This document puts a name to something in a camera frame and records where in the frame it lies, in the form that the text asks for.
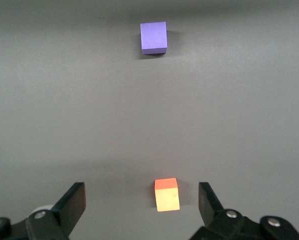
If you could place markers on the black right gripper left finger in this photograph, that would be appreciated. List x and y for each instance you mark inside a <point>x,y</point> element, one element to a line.
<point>72,200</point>

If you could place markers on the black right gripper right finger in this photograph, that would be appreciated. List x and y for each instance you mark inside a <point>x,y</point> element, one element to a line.
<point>209,205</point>

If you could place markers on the orange foam block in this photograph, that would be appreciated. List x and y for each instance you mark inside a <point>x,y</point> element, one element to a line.
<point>167,198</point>

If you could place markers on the purple foam block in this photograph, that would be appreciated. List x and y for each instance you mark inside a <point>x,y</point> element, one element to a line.
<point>153,36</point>

